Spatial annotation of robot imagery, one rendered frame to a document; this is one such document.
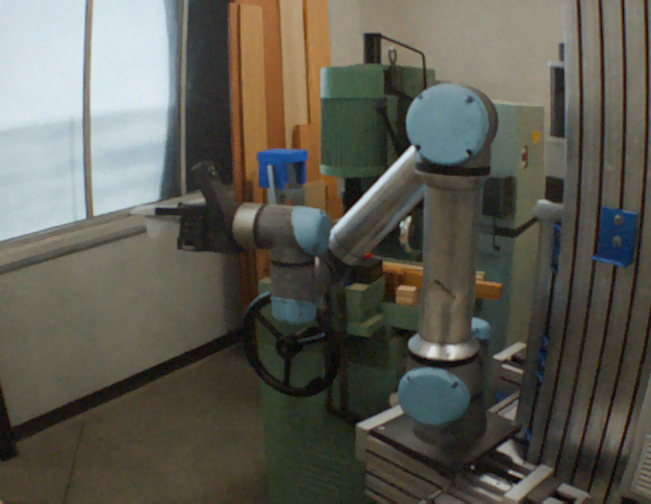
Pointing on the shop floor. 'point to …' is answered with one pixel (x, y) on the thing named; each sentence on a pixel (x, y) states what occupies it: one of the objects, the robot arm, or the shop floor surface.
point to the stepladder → (274, 159)
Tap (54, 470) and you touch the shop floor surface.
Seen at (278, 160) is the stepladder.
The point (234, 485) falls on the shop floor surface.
